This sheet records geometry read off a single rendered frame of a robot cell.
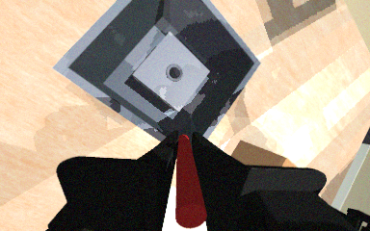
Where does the dark red peg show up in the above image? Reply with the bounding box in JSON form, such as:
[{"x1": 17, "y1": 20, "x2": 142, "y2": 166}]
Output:
[{"x1": 175, "y1": 135, "x2": 207, "y2": 229}]

